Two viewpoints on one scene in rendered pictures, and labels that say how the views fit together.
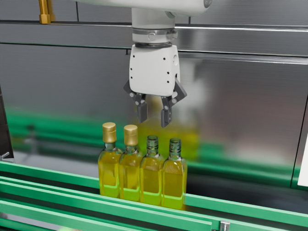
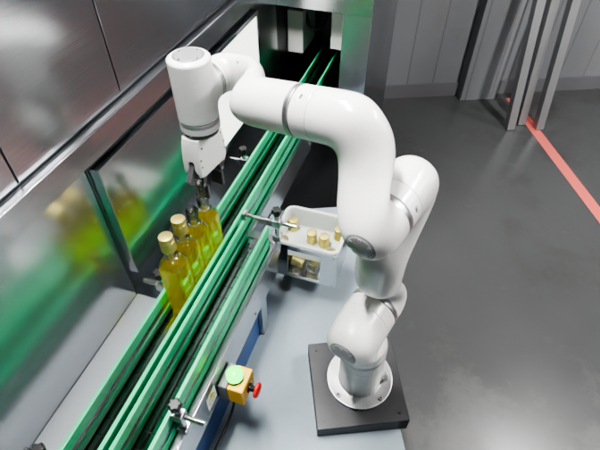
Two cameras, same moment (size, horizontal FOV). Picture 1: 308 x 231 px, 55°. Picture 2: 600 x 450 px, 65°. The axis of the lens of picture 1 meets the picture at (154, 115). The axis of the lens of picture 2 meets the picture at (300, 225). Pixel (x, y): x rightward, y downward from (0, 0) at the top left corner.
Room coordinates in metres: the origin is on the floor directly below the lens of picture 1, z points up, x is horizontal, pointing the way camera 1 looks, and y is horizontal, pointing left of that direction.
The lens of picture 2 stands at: (0.37, 0.83, 2.11)
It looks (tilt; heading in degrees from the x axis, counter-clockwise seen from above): 46 degrees down; 272
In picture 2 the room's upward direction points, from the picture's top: straight up
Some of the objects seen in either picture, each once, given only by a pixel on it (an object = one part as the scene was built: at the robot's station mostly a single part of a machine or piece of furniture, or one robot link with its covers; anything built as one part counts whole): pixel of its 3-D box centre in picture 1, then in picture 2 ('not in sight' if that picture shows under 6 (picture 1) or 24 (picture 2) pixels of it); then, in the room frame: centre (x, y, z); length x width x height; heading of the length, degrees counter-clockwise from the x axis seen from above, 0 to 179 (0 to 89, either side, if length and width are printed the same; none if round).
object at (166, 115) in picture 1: (170, 111); (220, 169); (0.59, -0.04, 1.41); 0.03 x 0.03 x 0.07; 64
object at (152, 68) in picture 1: (153, 66); (204, 145); (0.61, 0.00, 1.50); 0.10 x 0.07 x 0.11; 64
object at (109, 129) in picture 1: (109, 132); (167, 242); (0.70, 0.11, 1.31); 0.04 x 0.04 x 0.04
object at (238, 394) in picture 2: not in sight; (237, 384); (0.55, 0.28, 0.96); 0.07 x 0.07 x 0.07; 74
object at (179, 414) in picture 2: not in sight; (189, 420); (0.62, 0.44, 1.11); 0.07 x 0.04 x 0.13; 164
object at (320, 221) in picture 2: not in sight; (312, 237); (0.37, -0.23, 0.97); 0.22 x 0.17 x 0.09; 164
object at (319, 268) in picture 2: not in sight; (304, 245); (0.39, -0.24, 0.92); 0.27 x 0.17 x 0.15; 164
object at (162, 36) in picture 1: (154, 35); (200, 120); (0.61, 0.00, 1.56); 0.09 x 0.08 x 0.03; 64
